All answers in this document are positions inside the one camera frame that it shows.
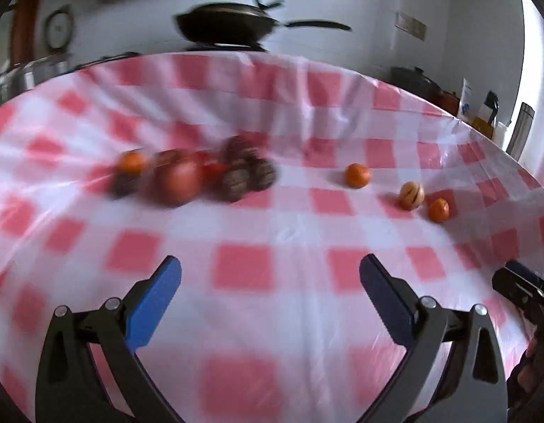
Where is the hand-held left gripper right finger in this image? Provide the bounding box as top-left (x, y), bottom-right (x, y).
top-left (358, 254), bottom-right (508, 423)

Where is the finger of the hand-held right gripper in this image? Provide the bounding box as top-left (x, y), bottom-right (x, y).
top-left (492, 261), bottom-right (544, 318)

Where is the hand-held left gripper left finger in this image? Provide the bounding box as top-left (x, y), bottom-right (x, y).
top-left (35, 256), bottom-right (185, 423)

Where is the small tangerine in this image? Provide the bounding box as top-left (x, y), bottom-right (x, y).
top-left (345, 163), bottom-right (371, 189)
top-left (428, 198), bottom-right (450, 223)

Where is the striped pepino melon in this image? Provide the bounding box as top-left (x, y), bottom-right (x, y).
top-left (399, 182), bottom-right (425, 210)

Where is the tangerine with green stem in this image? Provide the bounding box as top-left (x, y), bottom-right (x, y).
top-left (119, 150), bottom-right (149, 174)

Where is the red white checkered plastic tablecloth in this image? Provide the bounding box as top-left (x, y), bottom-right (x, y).
top-left (0, 50), bottom-right (544, 423)

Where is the white container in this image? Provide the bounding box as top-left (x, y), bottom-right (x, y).
top-left (492, 121), bottom-right (510, 147)

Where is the steel thermos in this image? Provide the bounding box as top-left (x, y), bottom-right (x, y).
top-left (506, 102), bottom-right (536, 159)

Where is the dark bottle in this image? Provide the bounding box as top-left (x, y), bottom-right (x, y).
top-left (472, 91), bottom-right (501, 138)

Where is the white packet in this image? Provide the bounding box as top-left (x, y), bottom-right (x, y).
top-left (457, 78), bottom-right (474, 121)

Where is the red pot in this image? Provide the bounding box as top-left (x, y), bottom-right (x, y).
top-left (439, 89), bottom-right (460, 114)

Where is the black pot with lid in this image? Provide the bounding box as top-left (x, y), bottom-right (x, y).
top-left (390, 66), bottom-right (441, 103)

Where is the steel pot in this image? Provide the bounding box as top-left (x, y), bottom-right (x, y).
top-left (0, 55), bottom-right (74, 102)

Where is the wall socket plate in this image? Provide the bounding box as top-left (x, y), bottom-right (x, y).
top-left (394, 10), bottom-right (428, 39)

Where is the black wok with long handle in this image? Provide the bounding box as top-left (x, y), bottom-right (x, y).
top-left (174, 2), bottom-right (353, 51)

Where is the round wall clock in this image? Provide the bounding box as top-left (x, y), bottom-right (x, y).
top-left (45, 6), bottom-right (75, 50)

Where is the wooden door frame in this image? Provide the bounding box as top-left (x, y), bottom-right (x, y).
top-left (10, 0), bottom-right (42, 68)

